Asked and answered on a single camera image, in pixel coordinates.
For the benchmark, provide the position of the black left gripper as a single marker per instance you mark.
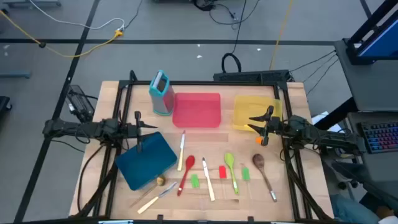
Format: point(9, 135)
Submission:
point(132, 129)

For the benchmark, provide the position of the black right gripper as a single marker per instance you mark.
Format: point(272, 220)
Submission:
point(273, 127)

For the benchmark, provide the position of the yellow plastic bin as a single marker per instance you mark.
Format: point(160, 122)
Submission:
point(248, 107)

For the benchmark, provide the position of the brown wooden spoon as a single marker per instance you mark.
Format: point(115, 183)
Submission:
point(258, 161)

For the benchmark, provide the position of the blue plastic bin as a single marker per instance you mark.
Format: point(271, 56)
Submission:
point(146, 165)

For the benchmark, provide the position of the green plastic spoon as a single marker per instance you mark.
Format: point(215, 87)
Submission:
point(229, 160)

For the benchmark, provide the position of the red plastic bin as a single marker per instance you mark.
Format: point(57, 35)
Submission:
point(196, 110)

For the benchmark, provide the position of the gold metal spoon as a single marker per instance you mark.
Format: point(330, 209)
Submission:
point(160, 180)

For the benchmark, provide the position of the red plastic spoon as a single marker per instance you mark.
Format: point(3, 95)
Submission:
point(189, 161)

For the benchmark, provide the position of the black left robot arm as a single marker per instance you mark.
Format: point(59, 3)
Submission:
point(77, 127)

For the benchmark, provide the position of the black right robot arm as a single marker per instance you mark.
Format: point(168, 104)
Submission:
point(326, 140)

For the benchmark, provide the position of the yellow spatula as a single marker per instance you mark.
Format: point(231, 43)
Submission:
point(249, 126)

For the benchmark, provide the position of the teal metal box grater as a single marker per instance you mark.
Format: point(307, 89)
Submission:
point(161, 99)

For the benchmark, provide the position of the long black power box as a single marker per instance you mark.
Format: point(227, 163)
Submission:
point(248, 76)

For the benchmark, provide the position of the white paper sheet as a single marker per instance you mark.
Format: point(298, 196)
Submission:
point(320, 118)

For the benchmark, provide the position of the black mesh power supply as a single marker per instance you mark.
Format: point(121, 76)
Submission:
point(77, 104)

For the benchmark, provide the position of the black caster wheel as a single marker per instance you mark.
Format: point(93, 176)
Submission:
point(354, 183)

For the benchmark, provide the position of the grey computer cart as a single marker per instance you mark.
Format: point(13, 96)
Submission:
point(370, 84)

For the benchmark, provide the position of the backlit computer keyboard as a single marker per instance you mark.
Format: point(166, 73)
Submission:
point(381, 137)

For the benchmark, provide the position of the person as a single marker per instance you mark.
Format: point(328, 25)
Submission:
point(351, 211)

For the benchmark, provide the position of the grey metal floor bar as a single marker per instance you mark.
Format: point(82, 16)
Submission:
point(31, 3)
point(15, 74)

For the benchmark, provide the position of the black equipment base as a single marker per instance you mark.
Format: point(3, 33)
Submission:
point(3, 104)

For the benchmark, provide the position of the black monitor blue screen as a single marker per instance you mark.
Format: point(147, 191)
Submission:
point(382, 40)

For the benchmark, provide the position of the black aluminium table frame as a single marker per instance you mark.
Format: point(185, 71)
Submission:
point(202, 83)

